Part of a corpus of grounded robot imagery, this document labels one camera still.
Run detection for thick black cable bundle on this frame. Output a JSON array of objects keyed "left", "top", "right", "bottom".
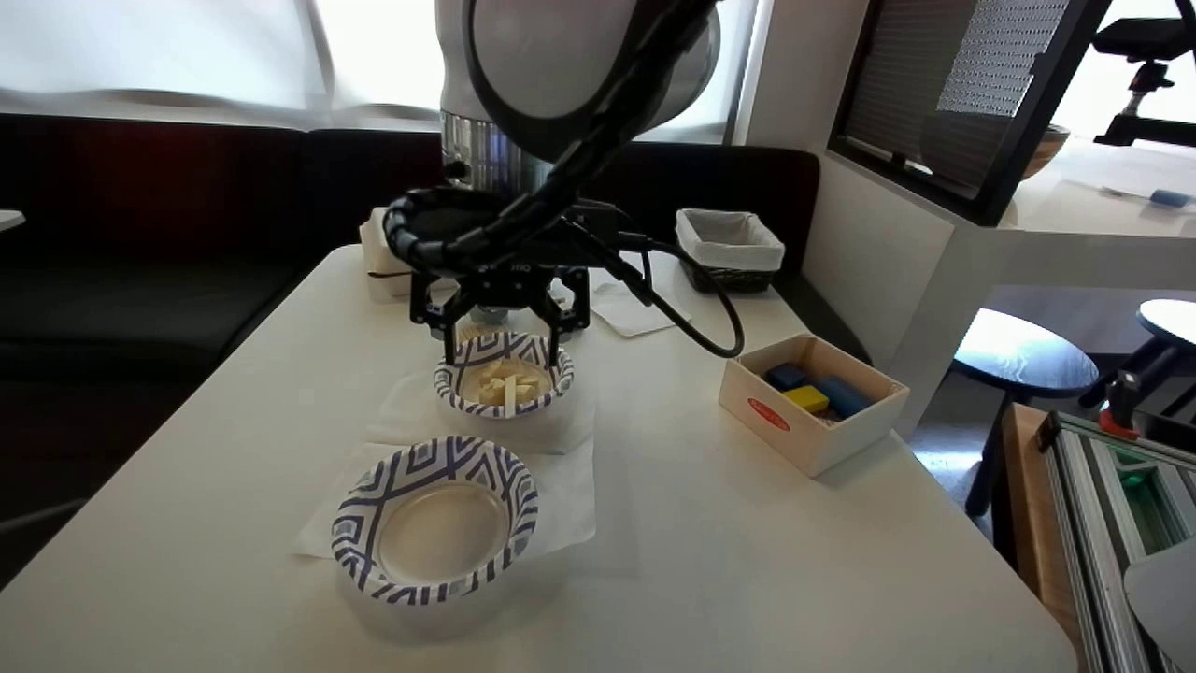
[{"left": 379, "top": 0, "right": 746, "bottom": 364}]

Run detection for blue patterned bowl with pieces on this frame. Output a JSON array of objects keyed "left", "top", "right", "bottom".
[{"left": 430, "top": 328, "right": 581, "bottom": 430}]

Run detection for red black clamp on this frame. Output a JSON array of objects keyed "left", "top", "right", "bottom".
[{"left": 1096, "top": 370, "right": 1143, "bottom": 442}]

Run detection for aluminium frame cart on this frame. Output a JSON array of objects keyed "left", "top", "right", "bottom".
[{"left": 1039, "top": 405, "right": 1196, "bottom": 673}]

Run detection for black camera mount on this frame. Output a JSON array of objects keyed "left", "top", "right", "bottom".
[{"left": 1087, "top": 15, "right": 1196, "bottom": 151}]

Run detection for wooden cart board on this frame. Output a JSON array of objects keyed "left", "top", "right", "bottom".
[{"left": 994, "top": 399, "right": 1083, "bottom": 656}]

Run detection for empty blue patterned paper bowl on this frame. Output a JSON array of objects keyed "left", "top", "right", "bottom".
[{"left": 327, "top": 435, "right": 543, "bottom": 618}]

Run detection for dark basket with white liner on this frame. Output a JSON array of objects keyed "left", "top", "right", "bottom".
[{"left": 673, "top": 205, "right": 790, "bottom": 301}]

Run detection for round white stool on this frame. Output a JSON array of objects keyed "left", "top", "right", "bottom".
[
  {"left": 949, "top": 307, "right": 1103, "bottom": 520},
  {"left": 1138, "top": 296, "right": 1196, "bottom": 351}
]

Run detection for black computer monitor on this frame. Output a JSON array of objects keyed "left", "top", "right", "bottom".
[{"left": 825, "top": 0, "right": 1113, "bottom": 231}]

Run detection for white wooden box red label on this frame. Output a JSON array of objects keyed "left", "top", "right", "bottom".
[{"left": 714, "top": 328, "right": 911, "bottom": 484}]

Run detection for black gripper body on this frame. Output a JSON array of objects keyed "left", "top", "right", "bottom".
[{"left": 444, "top": 238, "right": 569, "bottom": 328}]

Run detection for brown bowl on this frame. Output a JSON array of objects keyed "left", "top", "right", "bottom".
[{"left": 1019, "top": 124, "right": 1072, "bottom": 184}]

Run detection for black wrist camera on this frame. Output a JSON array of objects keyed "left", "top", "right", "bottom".
[{"left": 409, "top": 261, "right": 594, "bottom": 337}]

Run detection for dark upholstered bench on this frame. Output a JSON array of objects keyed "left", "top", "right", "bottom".
[{"left": 0, "top": 114, "right": 876, "bottom": 592}]

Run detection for blue block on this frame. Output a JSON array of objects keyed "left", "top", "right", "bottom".
[
  {"left": 815, "top": 374, "right": 876, "bottom": 423},
  {"left": 763, "top": 361, "right": 815, "bottom": 393}
]

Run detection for white food pieces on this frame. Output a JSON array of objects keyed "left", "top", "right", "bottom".
[{"left": 466, "top": 361, "right": 553, "bottom": 415}]

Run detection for white desk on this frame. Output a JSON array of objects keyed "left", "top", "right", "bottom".
[{"left": 796, "top": 141, "right": 1196, "bottom": 442}]

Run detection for white foam takeout container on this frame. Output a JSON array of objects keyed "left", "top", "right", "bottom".
[{"left": 356, "top": 201, "right": 420, "bottom": 301}]

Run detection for small square white napkin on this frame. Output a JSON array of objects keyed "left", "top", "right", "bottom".
[{"left": 587, "top": 265, "right": 683, "bottom": 343}]

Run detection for yellow block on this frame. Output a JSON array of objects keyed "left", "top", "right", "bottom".
[{"left": 783, "top": 382, "right": 834, "bottom": 418}]

